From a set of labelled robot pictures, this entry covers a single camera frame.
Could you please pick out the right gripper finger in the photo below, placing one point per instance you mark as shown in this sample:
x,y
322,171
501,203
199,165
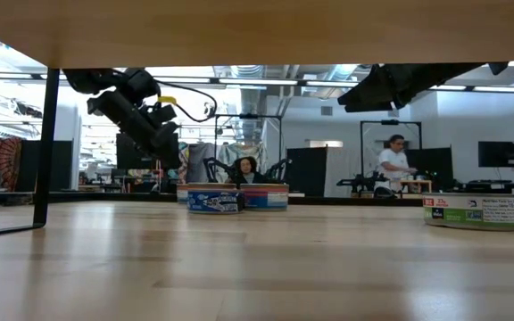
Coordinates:
x,y
366,91
373,107

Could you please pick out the gold-lid can red-blue label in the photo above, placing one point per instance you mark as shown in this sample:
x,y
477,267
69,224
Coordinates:
x,y
266,198
182,194

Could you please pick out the green label can silver lid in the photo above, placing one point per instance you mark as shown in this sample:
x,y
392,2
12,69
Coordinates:
x,y
466,213

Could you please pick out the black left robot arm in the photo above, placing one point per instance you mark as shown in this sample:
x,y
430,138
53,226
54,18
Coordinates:
x,y
87,80

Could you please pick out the ceiling light tube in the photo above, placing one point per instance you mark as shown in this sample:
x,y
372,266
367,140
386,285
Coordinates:
x,y
257,82
328,84
498,89

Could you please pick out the black monitor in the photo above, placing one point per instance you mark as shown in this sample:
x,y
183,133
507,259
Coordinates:
x,y
493,153
127,160

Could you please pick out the person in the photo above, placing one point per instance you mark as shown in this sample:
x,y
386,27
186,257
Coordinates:
x,y
246,174
393,162

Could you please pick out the white curtain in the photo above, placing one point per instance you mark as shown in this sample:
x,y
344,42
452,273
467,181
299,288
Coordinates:
x,y
350,162

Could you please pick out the lit white panel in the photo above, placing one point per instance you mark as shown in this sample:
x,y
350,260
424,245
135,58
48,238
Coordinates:
x,y
324,143

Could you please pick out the black partition panel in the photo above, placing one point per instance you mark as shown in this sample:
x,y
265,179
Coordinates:
x,y
63,165
435,162
306,169

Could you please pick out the grey cloth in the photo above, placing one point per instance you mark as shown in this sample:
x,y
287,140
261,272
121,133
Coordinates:
x,y
201,162

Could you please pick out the small wooden table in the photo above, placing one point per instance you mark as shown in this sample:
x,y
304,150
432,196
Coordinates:
x,y
422,182

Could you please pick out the white patterned cloth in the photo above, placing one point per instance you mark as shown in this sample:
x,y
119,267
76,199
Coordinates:
x,y
228,151

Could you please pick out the blue fish label can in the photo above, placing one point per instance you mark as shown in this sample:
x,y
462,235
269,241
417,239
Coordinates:
x,y
214,201

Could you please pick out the black pipe stand frame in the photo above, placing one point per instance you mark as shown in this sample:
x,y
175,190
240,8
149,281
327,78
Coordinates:
x,y
373,121
248,116

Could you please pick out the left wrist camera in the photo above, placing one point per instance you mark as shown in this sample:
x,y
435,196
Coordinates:
x,y
165,118

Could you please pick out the silver air duct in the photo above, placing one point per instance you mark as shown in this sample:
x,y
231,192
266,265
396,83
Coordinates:
x,y
251,102

